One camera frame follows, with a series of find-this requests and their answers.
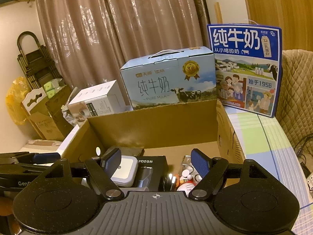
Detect person's left hand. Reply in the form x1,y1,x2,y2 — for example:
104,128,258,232
0,196,20,234

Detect green tissue packs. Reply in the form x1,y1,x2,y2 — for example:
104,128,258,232
43,78,65,99

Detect black Flyco shaver box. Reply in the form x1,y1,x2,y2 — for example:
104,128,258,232
133,155,169,192

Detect checked tablecloth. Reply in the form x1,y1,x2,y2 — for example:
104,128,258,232
224,107,312,234

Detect clear plastic packet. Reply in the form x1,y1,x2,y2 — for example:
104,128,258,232
180,155,194,173

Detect brown carton with handle cutout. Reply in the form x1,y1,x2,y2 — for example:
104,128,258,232
22,85,73,141

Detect wooden door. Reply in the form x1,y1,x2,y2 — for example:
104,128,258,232
245,0,312,51

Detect quilted beige chair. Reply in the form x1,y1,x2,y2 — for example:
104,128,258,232
276,49,313,152

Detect white power strip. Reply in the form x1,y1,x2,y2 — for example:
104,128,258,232
306,172,313,193

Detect white square plastic container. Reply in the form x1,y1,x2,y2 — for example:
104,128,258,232
111,155,138,187

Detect yellow plastic bag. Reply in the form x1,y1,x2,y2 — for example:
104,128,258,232
5,76,31,125

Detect floor cables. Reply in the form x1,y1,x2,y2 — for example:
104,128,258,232
293,134,313,177

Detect open brown cardboard box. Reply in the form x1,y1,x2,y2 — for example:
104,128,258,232
61,100,245,174

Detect white appliance box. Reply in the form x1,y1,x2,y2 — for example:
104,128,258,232
68,80,126,123

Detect light blue milk carton box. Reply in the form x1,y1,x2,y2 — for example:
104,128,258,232
121,46,216,110

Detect dark blue milk carton box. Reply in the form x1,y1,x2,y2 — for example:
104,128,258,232
207,23,282,117

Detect crumpled bag of clutter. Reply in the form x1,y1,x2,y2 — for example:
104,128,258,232
61,87,80,127

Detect brown curtain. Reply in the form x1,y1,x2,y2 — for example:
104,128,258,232
35,0,211,89

